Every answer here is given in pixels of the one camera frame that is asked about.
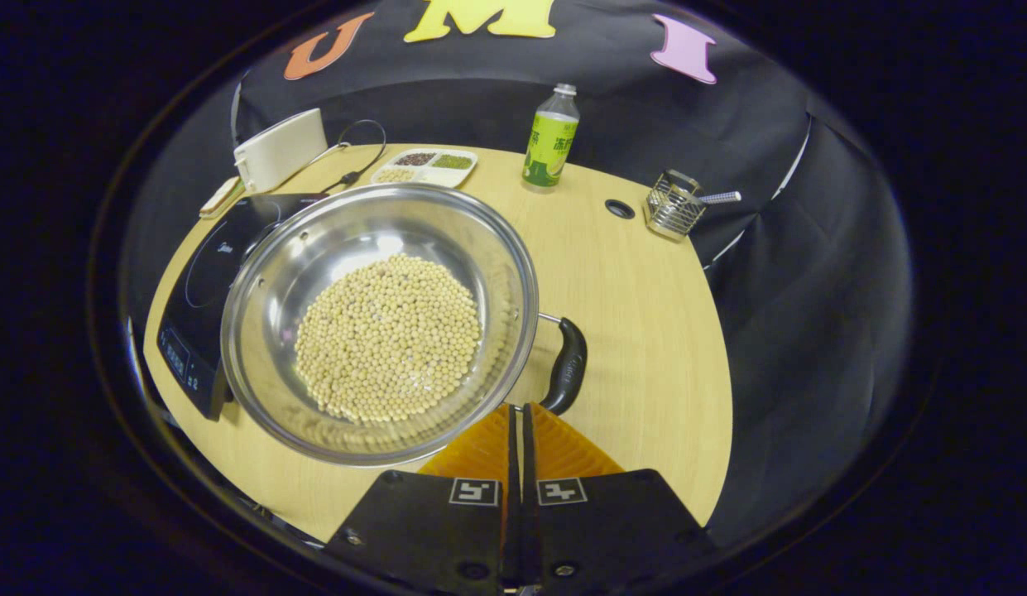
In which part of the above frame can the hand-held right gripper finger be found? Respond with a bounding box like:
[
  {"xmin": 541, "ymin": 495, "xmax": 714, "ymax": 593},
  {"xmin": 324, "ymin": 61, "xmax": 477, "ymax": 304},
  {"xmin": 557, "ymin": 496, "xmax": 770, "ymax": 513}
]
[
  {"xmin": 521, "ymin": 403, "xmax": 717, "ymax": 593},
  {"xmin": 323, "ymin": 403, "xmax": 521, "ymax": 593}
]

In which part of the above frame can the stainless steel pot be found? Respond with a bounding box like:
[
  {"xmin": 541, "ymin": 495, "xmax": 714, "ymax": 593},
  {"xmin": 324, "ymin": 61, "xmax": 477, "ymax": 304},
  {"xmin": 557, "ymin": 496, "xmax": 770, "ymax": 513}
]
[{"xmin": 221, "ymin": 182, "xmax": 588, "ymax": 469}]

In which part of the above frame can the black induction cooktop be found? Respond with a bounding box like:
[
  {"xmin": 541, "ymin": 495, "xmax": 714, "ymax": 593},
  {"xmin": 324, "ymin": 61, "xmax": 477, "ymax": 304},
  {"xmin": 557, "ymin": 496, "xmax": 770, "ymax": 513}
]
[{"xmin": 156, "ymin": 193, "xmax": 328, "ymax": 421}]

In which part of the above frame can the pile of soybeans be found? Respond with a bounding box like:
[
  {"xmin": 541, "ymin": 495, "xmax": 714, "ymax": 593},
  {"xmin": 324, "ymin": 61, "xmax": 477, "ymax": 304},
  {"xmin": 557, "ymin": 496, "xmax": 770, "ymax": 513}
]
[{"xmin": 294, "ymin": 252, "xmax": 483, "ymax": 425}]

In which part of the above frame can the white divided bean dish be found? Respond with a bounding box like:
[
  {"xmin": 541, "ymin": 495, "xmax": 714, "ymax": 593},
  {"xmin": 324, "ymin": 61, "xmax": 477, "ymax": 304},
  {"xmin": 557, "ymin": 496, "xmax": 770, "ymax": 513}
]
[{"xmin": 370, "ymin": 147, "xmax": 479, "ymax": 189}]

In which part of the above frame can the green label drink bottle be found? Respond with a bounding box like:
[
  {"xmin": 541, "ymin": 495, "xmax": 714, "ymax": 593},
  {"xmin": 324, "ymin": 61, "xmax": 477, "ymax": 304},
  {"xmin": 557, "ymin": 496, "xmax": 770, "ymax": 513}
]
[{"xmin": 522, "ymin": 83, "xmax": 580, "ymax": 193}]

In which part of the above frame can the white toaster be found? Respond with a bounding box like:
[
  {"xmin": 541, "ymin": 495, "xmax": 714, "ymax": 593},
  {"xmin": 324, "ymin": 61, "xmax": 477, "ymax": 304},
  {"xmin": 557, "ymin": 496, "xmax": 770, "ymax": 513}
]
[{"xmin": 233, "ymin": 108, "xmax": 329, "ymax": 195}]

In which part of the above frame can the metal wire utensil holder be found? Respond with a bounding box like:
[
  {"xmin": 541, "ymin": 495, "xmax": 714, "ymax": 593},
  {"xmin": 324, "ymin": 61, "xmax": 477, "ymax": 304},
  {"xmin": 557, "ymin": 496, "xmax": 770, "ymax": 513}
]
[{"xmin": 643, "ymin": 170, "xmax": 707, "ymax": 243}]

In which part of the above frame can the black power cable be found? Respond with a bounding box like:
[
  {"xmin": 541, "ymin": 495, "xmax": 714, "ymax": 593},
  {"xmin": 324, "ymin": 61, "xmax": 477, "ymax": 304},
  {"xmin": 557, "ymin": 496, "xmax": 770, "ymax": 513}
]
[{"xmin": 302, "ymin": 119, "xmax": 388, "ymax": 195}]

